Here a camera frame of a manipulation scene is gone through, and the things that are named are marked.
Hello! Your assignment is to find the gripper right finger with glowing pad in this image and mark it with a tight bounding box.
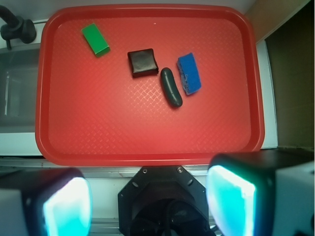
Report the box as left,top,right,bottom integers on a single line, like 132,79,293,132
206,150,315,236

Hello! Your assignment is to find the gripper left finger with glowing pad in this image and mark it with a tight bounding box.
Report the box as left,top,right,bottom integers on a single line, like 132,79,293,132
0,168,92,236

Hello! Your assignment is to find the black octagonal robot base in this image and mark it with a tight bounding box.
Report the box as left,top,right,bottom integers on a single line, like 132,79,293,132
118,166,214,236

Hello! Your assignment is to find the green rectangular block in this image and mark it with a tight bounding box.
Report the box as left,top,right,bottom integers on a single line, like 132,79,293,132
81,23,110,58

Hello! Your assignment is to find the red plastic tray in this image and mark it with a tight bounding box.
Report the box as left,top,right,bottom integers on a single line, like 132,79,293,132
35,4,265,166

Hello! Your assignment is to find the grey toy sink basin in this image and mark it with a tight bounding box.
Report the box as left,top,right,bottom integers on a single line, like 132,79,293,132
0,48,39,133

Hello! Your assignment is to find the blue sponge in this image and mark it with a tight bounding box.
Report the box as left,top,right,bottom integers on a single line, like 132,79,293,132
177,53,201,95

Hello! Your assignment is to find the dark green toy cucumber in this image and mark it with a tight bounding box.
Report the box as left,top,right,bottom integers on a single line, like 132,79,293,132
160,67,183,108

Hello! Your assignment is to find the dark brown square pouch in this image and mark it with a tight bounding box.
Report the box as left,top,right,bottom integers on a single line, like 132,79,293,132
127,48,159,78

